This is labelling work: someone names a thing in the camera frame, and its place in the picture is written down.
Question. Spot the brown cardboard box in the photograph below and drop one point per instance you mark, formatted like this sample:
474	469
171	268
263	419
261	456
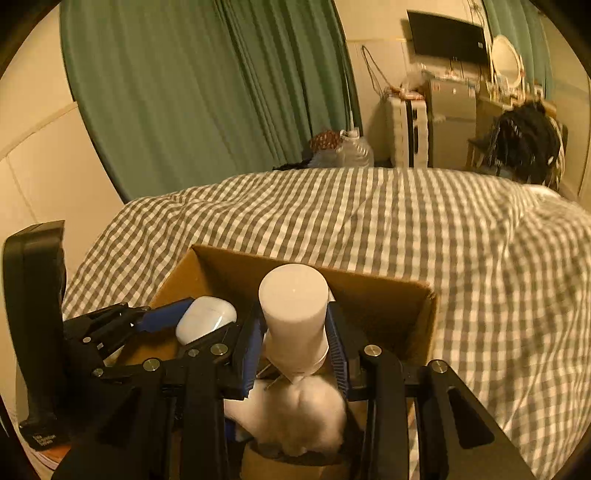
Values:
383	304

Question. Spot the brown patterned bag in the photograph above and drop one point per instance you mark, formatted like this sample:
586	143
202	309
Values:
325	139

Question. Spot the narrow green curtain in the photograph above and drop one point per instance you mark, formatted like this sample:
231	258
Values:
531	37

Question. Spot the white oval mirror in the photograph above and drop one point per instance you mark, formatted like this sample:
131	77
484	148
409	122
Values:
505	57

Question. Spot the clear plastic bag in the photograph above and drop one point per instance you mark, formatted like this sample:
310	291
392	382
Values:
415	81

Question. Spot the grey checkered blanket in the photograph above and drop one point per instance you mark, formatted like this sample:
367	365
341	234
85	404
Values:
415	221

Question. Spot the white suitcase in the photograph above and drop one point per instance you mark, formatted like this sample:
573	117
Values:
401	134

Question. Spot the white cloth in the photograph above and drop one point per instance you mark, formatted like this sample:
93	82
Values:
295	415

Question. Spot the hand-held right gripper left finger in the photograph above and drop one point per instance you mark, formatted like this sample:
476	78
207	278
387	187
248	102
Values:
251	360

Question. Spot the black jacket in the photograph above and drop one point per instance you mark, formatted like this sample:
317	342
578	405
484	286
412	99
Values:
526	138

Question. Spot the white earbuds case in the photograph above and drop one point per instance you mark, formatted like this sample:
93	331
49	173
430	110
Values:
205	318

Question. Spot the black flat television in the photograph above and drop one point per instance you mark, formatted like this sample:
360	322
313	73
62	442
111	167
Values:
448	37

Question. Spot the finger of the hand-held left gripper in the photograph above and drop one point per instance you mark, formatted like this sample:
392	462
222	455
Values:
207	341
159	317

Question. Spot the white plastic bottle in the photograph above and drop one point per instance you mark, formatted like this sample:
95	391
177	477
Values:
293	314

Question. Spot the silver small fridge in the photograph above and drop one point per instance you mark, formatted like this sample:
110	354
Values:
452	124

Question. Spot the wooden dressing table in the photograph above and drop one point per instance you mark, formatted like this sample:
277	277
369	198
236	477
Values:
485	110

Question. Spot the clear water jug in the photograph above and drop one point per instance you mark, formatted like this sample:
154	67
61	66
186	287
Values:
358	152

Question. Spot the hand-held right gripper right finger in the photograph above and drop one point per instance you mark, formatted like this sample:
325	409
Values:
336	355

